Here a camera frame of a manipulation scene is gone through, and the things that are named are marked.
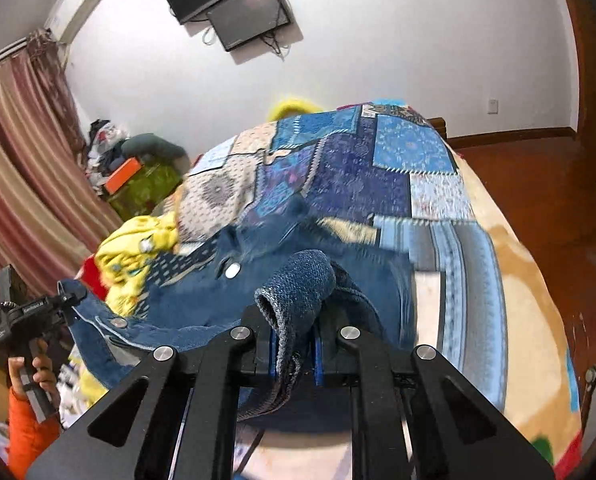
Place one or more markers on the person's orange sleeved forearm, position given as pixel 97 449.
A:
pixel 27 435

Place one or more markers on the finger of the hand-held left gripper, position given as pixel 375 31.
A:
pixel 67 307

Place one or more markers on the blue denim jacket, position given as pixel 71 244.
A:
pixel 177 310

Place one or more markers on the orange box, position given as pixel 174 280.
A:
pixel 122 175

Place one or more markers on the pile of clothes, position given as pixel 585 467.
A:
pixel 102 150

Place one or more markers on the red plush toy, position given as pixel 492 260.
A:
pixel 87 270

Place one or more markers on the person's left hand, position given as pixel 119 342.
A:
pixel 46 375

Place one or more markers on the green storage box with clutter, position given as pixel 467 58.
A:
pixel 147 190

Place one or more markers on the blue patchwork quilt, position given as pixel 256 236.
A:
pixel 353 175

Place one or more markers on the white wall socket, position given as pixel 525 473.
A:
pixel 493 106

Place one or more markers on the white air conditioner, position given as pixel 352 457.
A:
pixel 85 5

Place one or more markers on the yellow plush toy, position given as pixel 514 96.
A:
pixel 293 107

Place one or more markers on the small black wall monitor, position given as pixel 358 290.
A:
pixel 250 15

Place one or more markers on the striped brown curtain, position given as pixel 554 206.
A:
pixel 22 160

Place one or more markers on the wooden door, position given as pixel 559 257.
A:
pixel 595 60

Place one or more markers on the yellow cartoon blanket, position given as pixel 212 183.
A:
pixel 127 250

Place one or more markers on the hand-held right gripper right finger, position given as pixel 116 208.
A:
pixel 328 355

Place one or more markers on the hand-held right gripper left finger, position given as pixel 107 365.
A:
pixel 258 345

